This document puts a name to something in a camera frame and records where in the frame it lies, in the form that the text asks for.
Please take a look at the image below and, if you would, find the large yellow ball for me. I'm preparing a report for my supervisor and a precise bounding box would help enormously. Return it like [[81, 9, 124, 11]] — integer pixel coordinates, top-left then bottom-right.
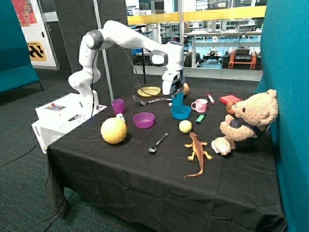
[[100, 117, 127, 144]]

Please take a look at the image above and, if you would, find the yellow plastic plate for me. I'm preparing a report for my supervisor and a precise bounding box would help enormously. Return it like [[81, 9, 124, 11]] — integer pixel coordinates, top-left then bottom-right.
[[137, 86, 161, 97]]

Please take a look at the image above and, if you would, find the black camera stand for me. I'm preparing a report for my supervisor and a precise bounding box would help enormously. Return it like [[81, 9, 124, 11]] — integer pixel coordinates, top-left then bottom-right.
[[135, 24, 148, 84]]

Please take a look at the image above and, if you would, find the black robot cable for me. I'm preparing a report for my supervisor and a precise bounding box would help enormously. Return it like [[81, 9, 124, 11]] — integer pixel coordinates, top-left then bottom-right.
[[89, 41, 174, 121]]

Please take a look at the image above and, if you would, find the purple plastic bowl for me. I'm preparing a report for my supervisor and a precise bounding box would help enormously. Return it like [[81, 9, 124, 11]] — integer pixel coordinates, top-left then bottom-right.
[[133, 112, 155, 129]]

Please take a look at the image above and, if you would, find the red box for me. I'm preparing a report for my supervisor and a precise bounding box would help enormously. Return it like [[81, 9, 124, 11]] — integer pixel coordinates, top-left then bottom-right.
[[219, 95, 241, 104]]

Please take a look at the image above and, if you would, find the orange toy lizard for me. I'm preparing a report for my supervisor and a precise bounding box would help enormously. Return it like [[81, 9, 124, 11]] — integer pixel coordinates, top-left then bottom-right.
[[184, 132, 213, 178]]

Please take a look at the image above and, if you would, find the small white bottle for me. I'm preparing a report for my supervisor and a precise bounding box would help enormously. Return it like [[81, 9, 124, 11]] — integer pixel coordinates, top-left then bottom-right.
[[116, 113, 125, 122]]

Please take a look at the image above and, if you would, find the pastel multicolour ball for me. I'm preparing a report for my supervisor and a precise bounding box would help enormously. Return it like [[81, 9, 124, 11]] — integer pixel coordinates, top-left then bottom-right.
[[183, 83, 190, 96]]

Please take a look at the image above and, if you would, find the beige teddy bear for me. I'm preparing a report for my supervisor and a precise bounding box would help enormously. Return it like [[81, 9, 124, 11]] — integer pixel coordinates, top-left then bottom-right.
[[211, 89, 279, 155]]

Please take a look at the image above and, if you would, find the small yellow ball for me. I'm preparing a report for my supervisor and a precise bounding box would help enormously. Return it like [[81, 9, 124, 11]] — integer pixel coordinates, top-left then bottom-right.
[[179, 120, 192, 133]]

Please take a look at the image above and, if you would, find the black tablecloth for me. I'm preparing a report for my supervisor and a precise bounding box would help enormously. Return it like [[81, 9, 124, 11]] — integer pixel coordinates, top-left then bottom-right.
[[45, 93, 287, 232]]

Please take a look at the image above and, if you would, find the metal spatula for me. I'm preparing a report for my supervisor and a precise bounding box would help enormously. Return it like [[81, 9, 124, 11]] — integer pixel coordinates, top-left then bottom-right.
[[132, 95, 172, 106]]

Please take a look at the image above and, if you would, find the pink printed mug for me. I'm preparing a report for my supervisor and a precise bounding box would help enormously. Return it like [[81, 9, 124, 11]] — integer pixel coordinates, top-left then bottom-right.
[[191, 99, 208, 113]]

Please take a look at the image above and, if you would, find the purple plastic cup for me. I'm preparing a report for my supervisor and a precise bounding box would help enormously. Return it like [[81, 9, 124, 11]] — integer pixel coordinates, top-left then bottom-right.
[[111, 99, 124, 115]]

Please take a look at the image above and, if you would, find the teal partition wall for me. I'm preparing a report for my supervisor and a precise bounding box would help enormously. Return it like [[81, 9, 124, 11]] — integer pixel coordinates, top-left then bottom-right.
[[256, 0, 309, 232]]

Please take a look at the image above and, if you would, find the teal sofa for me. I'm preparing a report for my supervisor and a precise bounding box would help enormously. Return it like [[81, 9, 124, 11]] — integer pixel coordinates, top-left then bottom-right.
[[0, 0, 40, 93]]

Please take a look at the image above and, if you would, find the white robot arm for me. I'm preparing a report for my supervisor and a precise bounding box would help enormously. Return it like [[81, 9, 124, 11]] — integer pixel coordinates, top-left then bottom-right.
[[69, 20, 185, 110]]

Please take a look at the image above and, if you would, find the blue plastic cup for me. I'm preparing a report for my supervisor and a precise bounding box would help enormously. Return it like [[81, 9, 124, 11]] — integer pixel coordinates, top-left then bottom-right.
[[171, 93, 183, 106]]

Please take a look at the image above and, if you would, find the green highlighter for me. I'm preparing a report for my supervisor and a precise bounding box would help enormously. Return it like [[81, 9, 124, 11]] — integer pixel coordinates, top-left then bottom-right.
[[196, 112, 207, 124]]

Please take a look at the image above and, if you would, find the blue plastic bowl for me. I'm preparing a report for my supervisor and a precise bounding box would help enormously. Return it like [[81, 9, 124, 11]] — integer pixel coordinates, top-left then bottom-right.
[[170, 105, 191, 120]]

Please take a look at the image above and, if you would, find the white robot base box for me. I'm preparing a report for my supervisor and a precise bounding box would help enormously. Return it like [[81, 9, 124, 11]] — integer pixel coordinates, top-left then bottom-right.
[[32, 93, 107, 154]]

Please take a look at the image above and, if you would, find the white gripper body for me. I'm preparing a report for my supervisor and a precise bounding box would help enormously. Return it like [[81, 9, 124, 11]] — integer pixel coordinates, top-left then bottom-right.
[[162, 71, 185, 95]]

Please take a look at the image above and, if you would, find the red white marker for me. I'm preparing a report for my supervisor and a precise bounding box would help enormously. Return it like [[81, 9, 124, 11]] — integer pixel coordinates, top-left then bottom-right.
[[207, 94, 215, 104]]

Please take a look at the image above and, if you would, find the metal spoon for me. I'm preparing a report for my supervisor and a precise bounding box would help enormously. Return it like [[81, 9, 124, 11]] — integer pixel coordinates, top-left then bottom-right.
[[147, 133, 168, 155]]

